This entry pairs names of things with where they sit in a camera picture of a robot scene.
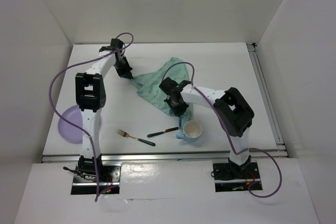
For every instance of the purple plastic plate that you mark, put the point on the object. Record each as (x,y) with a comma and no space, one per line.
(67,131)

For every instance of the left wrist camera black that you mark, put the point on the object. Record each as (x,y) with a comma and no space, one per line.
(116,44)

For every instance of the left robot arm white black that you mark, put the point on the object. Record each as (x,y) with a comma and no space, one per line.
(91,98)

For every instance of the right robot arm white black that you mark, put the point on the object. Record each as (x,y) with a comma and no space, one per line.
(232,110)

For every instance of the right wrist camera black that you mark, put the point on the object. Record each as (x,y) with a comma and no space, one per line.
(168,86)

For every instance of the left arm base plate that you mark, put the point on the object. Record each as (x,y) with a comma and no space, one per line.
(86,184)

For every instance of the gold knife black handle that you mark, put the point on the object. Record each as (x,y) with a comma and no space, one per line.
(163,132)

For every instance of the aluminium rail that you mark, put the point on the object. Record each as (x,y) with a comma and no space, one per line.
(265,94)
(141,157)

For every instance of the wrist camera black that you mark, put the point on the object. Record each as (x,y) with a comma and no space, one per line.
(168,86)
(116,44)

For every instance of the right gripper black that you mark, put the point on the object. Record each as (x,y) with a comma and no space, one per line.
(177,112)

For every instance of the light blue mug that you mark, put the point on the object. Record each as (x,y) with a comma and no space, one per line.
(190,132)

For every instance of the right side aluminium rail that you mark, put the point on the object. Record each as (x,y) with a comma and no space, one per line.
(265,94)

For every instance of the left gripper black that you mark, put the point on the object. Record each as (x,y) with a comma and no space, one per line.
(125,72)

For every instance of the front aluminium rail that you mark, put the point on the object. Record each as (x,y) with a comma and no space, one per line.
(141,157)

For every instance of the gold fork black handle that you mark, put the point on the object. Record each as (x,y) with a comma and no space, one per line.
(127,135)

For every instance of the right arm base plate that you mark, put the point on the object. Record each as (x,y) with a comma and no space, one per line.
(226,180)

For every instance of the green patterned cloth placemat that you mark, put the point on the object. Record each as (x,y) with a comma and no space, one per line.
(148,84)

